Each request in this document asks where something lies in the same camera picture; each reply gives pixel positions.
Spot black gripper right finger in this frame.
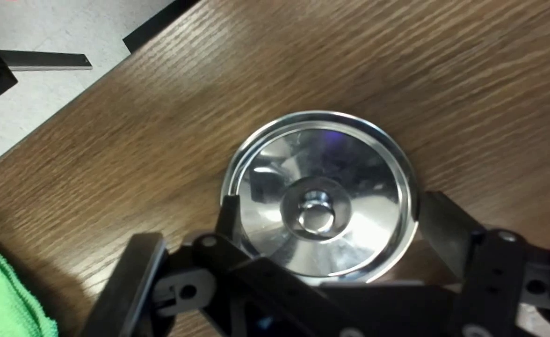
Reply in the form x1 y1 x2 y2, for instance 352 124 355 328
421 191 486 279

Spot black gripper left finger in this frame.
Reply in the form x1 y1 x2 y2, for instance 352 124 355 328
213 193 252 259

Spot round steel pot lid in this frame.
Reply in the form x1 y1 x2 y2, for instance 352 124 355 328
219 111 421 287

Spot green folded cloth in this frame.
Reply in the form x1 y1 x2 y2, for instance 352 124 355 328
0 235 60 337

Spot black metal floor stand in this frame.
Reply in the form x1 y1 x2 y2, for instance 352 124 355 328
0 34 93 98

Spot black table frame legs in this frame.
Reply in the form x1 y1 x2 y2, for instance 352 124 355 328
121 0 200 57

